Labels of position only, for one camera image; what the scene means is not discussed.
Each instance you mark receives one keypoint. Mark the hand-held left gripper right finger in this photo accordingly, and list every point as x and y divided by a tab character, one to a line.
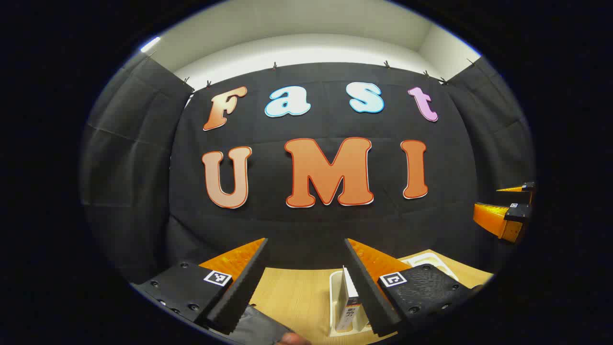
368	292

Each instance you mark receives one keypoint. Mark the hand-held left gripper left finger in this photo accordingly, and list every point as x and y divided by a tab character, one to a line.
244	287

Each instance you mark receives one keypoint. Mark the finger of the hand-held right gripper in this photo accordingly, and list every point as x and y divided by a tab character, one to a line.
519	188
498	220

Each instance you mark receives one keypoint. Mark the portrait cover book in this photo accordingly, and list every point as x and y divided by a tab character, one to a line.
346	297

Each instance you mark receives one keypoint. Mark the white bookshelf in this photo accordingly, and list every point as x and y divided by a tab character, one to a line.
335	297

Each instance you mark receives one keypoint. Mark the grey schoolbag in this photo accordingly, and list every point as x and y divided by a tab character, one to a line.
261	328

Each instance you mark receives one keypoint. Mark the ceiling light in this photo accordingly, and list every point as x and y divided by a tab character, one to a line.
150	44

